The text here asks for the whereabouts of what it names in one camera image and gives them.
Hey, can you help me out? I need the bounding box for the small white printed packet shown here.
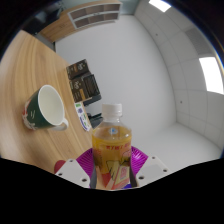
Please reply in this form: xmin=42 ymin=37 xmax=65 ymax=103
xmin=74 ymin=101 xmax=93 ymax=133

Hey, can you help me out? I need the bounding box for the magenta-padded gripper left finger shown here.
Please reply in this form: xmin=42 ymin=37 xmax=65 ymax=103
xmin=54 ymin=147 xmax=98 ymax=189

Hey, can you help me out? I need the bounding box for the flat round red coaster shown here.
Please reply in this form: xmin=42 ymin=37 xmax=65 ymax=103
xmin=53 ymin=159 xmax=67 ymax=175

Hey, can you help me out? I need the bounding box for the white wall shelf unit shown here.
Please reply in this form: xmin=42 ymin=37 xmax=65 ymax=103
xmin=67 ymin=2 xmax=123 ymax=30

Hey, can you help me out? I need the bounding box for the yellow drink bottle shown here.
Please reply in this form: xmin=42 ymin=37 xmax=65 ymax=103
xmin=91 ymin=102 xmax=133 ymax=191

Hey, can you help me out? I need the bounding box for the green mug, white inside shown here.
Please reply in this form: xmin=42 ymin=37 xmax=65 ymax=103
xmin=21 ymin=84 xmax=70 ymax=132

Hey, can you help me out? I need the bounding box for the rectangular ceiling light panel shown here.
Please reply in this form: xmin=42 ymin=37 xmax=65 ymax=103
xmin=198 ymin=56 xmax=224 ymax=96
xmin=148 ymin=0 xmax=173 ymax=13

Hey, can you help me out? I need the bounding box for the black printed box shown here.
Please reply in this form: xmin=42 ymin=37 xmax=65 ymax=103
xmin=69 ymin=73 xmax=101 ymax=104
xmin=65 ymin=58 xmax=91 ymax=81

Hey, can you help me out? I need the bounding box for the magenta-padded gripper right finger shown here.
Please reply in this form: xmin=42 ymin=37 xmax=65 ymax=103
xmin=129 ymin=145 xmax=172 ymax=188

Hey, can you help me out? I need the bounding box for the grey ceiling air vent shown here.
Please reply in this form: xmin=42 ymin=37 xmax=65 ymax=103
xmin=184 ymin=26 xmax=215 ymax=58

